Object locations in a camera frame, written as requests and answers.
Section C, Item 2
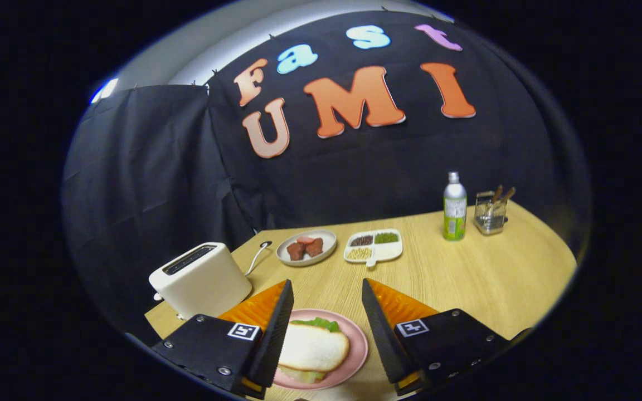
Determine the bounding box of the white toaster cable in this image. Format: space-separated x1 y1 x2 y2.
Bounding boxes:
245 243 269 276

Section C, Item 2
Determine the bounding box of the clear utensil holder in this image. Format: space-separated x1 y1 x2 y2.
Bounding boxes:
473 190 508 235

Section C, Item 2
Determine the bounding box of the ceiling light panel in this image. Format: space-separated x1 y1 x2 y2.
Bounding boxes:
91 78 119 104

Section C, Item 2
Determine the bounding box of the pink plate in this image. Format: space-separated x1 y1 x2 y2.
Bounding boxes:
273 309 368 390

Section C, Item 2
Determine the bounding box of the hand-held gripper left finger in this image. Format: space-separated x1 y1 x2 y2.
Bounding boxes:
152 279 295 400

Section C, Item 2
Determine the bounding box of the white toaster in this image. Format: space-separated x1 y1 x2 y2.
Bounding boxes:
149 242 253 321

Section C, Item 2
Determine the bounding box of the toasted bread slice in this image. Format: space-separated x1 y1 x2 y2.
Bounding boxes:
278 324 350 373

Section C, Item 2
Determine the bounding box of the black backdrop cloth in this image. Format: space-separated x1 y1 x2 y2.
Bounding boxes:
60 11 592 346

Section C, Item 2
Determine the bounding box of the round grey plate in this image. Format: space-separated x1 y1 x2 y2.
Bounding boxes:
276 229 337 267

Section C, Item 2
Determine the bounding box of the white divided dish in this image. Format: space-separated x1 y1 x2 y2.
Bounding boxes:
343 229 403 267

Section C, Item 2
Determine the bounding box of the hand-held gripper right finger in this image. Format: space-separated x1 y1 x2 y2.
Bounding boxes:
361 278 514 397

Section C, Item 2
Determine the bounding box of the green drink bottle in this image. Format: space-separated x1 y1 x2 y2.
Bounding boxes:
443 172 468 241

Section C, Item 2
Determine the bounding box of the green lettuce leaf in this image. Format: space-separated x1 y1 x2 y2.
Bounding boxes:
290 317 341 333

